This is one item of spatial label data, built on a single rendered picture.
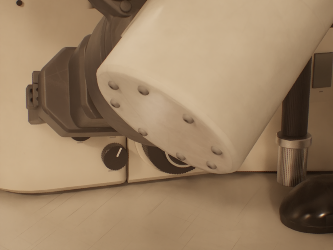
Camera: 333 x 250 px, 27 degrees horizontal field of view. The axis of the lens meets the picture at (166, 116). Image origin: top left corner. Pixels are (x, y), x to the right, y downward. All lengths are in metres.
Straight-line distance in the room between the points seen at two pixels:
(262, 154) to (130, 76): 0.46
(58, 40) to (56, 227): 0.16
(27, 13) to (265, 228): 0.27
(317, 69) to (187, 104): 0.48
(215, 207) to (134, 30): 0.39
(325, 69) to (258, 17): 0.46
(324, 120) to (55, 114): 0.35
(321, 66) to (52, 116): 0.35
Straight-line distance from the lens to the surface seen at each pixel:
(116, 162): 0.64
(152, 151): 0.63
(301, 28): 0.26
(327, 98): 0.72
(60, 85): 0.43
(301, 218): 0.59
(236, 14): 0.24
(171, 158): 0.62
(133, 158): 0.66
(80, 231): 0.59
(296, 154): 0.64
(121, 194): 0.65
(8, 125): 0.63
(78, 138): 0.62
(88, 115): 0.40
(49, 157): 0.64
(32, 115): 0.49
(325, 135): 0.70
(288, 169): 0.64
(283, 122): 0.64
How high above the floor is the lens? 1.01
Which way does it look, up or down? 17 degrees down
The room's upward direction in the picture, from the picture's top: straight up
